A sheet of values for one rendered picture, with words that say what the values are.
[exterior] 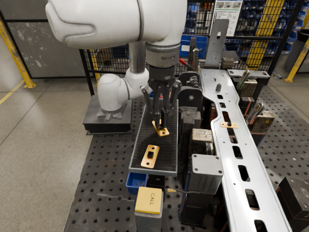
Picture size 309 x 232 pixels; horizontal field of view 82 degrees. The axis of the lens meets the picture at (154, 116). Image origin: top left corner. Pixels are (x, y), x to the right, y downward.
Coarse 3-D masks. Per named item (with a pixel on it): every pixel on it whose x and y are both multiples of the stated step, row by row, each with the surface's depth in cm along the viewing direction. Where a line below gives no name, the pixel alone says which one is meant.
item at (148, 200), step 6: (138, 192) 46; (144, 192) 46; (150, 192) 46; (156, 192) 46; (138, 198) 45; (144, 198) 45; (150, 198) 45; (156, 198) 45; (138, 204) 44; (144, 204) 44; (150, 204) 44; (156, 204) 44; (138, 210) 43; (144, 210) 43; (150, 210) 42; (156, 210) 42
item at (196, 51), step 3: (195, 48) 114; (201, 48) 113; (192, 51) 114; (195, 51) 113; (198, 51) 113; (201, 51) 113; (195, 54) 114; (195, 57) 115; (195, 60) 116; (195, 63) 117; (195, 66) 119; (195, 69) 120
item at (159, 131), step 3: (153, 123) 66; (162, 126) 64; (156, 129) 64; (159, 129) 64; (162, 129) 64; (165, 129) 64; (159, 132) 63; (162, 132) 63; (165, 132) 63; (168, 132) 63; (159, 135) 61; (162, 135) 61; (165, 135) 62
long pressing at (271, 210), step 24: (216, 72) 136; (216, 96) 110; (216, 120) 92; (240, 120) 93; (216, 144) 79; (240, 144) 80; (264, 168) 70; (240, 192) 62; (264, 192) 62; (240, 216) 56; (264, 216) 56
